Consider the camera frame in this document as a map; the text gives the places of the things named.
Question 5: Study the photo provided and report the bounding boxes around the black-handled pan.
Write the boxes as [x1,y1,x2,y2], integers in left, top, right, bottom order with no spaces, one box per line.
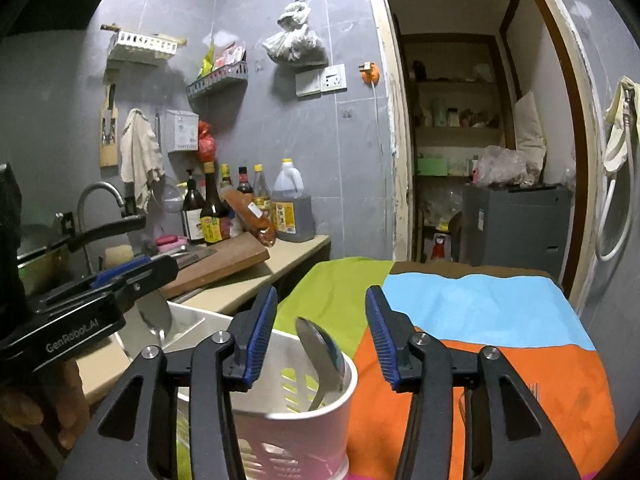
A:
[17,212,148,281]

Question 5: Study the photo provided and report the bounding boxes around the large oil jug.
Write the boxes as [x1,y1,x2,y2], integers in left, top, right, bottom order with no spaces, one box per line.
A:
[271,158,317,243]

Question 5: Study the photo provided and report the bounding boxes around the clear yellow-capped bottle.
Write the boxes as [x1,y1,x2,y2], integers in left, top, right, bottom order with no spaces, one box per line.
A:
[252,164,272,211]

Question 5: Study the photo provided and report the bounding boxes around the round mesh strainer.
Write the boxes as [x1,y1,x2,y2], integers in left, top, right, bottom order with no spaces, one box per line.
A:
[150,175,188,216]

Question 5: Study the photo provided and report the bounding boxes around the cream rubber gloves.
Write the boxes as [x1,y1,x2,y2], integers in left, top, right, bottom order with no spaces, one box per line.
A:
[603,76,638,176]

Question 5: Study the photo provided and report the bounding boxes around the cream hanging towel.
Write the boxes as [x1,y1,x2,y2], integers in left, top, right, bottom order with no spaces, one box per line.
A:
[119,108,166,211]

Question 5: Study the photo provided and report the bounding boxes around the wooden door frame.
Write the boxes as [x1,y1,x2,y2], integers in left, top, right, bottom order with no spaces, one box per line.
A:
[362,0,608,311]

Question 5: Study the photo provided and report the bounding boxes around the white hose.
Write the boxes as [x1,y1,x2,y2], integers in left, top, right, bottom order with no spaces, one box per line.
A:
[595,90,638,262]

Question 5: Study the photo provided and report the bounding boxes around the dark bottle with white label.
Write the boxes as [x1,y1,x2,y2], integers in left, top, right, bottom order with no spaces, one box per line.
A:
[181,169,207,241]

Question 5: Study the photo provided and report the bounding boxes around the metal spoon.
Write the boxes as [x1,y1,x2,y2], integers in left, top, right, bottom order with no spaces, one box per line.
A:
[295,316,347,411]
[136,287,173,348]

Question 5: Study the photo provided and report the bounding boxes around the colourful patchwork tablecloth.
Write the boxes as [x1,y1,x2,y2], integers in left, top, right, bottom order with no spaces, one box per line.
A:
[272,256,621,480]

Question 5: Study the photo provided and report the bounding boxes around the dark bottle with yellow label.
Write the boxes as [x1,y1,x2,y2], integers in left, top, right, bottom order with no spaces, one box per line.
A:
[200,161,232,245]

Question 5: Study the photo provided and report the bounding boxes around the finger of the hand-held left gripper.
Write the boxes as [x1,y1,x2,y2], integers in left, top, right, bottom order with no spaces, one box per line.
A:
[30,255,180,313]
[91,255,155,287]

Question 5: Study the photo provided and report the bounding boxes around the white wall rack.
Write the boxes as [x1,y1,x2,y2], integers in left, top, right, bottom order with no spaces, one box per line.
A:
[100,23,188,67]

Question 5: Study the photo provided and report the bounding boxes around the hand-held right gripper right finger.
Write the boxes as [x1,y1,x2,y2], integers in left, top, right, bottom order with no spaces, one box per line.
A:
[364,285,582,480]

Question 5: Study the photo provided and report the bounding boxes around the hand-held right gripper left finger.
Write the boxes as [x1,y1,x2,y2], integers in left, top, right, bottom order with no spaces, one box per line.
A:
[57,285,279,480]

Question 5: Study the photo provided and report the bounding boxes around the white plastic utensil holder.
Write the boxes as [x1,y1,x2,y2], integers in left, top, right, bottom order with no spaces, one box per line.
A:
[177,332,358,480]

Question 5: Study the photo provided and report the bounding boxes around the wooden cutting board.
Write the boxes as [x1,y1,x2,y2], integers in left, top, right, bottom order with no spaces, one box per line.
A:
[160,230,271,301]

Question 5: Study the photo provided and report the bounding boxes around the metal faucet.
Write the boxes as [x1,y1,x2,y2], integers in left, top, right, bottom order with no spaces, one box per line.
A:
[75,181,141,273]

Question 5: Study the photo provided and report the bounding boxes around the wooden shelf unit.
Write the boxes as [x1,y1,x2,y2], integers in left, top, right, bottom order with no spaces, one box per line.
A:
[400,34,516,261]

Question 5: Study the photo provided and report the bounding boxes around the red plastic bag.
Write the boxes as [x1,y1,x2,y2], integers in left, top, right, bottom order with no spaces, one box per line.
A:
[197,120,218,163]

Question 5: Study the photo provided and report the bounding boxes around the grey wall rack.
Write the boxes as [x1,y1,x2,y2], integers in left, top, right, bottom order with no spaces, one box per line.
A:
[186,60,249,101]

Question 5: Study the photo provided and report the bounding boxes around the white power cable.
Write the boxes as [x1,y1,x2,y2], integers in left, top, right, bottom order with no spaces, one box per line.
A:
[371,80,383,171]

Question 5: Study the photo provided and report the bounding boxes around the white wall socket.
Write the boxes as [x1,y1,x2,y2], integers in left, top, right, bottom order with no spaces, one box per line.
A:
[295,63,347,97]

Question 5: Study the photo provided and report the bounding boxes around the person's left hand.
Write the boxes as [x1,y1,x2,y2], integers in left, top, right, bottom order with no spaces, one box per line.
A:
[0,359,92,451]

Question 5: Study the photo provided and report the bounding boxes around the white wall-mounted box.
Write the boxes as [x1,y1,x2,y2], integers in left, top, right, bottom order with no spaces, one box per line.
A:
[166,109,202,155]

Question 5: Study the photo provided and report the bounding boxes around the crumpled clear plastic bag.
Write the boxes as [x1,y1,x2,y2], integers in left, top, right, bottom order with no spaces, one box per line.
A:
[472,145,543,188]

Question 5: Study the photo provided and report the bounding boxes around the red seasoning packet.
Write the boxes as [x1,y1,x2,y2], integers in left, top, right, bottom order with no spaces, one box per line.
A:
[215,42,247,68]

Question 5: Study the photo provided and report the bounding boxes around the hanging clear plastic bag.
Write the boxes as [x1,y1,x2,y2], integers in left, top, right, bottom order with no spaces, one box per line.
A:
[261,0,329,67]

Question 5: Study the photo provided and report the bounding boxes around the yellow sponge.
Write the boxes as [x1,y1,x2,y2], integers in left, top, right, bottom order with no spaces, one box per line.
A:
[102,245,135,270]

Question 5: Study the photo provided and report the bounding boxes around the grey-handled cleaver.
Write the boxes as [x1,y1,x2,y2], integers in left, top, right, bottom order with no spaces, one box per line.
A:
[150,247,218,271]

